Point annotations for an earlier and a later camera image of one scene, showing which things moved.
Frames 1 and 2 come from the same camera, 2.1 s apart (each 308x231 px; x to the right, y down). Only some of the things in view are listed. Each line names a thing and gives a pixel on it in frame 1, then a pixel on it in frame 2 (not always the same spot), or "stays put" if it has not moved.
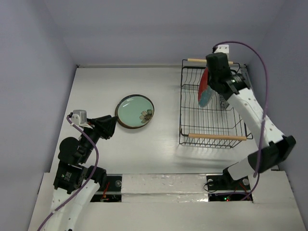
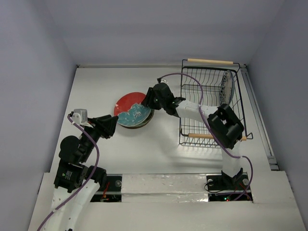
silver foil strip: x=162 y=188 stays put
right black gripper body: x=211 y=80 -> x=151 y=98
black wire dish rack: x=214 y=124 stays put
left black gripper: x=106 y=124 stays put
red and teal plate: x=205 y=92 -> x=130 y=110
